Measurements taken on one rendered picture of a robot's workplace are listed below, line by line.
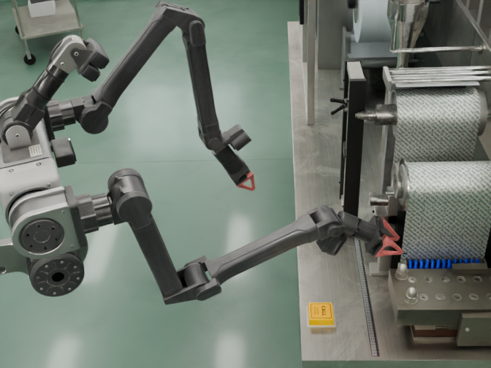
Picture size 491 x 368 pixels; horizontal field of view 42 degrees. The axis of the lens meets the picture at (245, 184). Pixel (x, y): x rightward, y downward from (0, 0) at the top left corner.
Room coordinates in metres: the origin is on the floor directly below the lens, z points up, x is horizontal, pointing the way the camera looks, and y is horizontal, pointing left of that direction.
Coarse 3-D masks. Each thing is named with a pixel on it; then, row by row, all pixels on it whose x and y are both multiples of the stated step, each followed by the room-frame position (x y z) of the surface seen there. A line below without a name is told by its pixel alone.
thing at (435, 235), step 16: (416, 224) 1.39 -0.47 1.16; (432, 224) 1.39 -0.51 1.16; (448, 224) 1.38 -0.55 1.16; (464, 224) 1.38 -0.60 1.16; (480, 224) 1.38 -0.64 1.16; (416, 240) 1.39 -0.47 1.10; (432, 240) 1.39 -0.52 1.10; (448, 240) 1.38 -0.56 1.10; (464, 240) 1.38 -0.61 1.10; (480, 240) 1.38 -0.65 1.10; (416, 256) 1.39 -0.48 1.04; (432, 256) 1.39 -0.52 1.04; (448, 256) 1.38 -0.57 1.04; (464, 256) 1.38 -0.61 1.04; (480, 256) 1.38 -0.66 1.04
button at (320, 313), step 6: (312, 306) 1.33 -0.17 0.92; (318, 306) 1.33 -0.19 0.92; (324, 306) 1.33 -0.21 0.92; (330, 306) 1.33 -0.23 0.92; (312, 312) 1.31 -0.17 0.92; (318, 312) 1.31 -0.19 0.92; (324, 312) 1.31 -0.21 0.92; (330, 312) 1.30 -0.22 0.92; (312, 318) 1.28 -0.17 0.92; (318, 318) 1.28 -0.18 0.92; (324, 318) 1.28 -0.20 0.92; (330, 318) 1.28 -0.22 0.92; (312, 324) 1.28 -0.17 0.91; (318, 324) 1.28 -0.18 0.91; (324, 324) 1.28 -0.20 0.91; (330, 324) 1.28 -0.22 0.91
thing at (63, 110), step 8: (48, 104) 1.60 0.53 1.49; (56, 104) 1.59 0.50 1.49; (64, 104) 1.61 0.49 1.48; (48, 112) 1.56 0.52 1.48; (56, 112) 1.58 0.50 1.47; (64, 112) 1.59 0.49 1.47; (72, 112) 1.59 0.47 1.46; (48, 120) 1.56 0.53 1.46; (56, 120) 1.57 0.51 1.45; (64, 120) 1.58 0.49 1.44; (72, 120) 1.59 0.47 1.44; (48, 128) 1.56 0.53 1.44; (56, 128) 1.57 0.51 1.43; (64, 128) 1.59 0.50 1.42
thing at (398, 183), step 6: (396, 174) 1.46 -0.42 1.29; (402, 174) 1.45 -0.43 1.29; (396, 180) 1.45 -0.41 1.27; (402, 180) 1.43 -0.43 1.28; (396, 186) 1.44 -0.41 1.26; (402, 186) 1.42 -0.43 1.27; (396, 192) 1.43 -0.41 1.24; (402, 192) 1.42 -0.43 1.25; (396, 198) 1.43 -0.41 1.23; (402, 198) 1.43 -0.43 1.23
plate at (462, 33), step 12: (456, 0) 2.36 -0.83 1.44; (456, 12) 2.34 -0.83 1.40; (456, 24) 2.31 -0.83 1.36; (468, 24) 2.16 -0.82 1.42; (456, 36) 2.29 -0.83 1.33; (468, 36) 2.14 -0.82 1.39; (480, 36) 2.01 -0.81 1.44; (456, 60) 2.25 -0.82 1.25; (468, 60) 2.10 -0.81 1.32; (480, 60) 1.97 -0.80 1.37; (480, 84) 1.93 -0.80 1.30
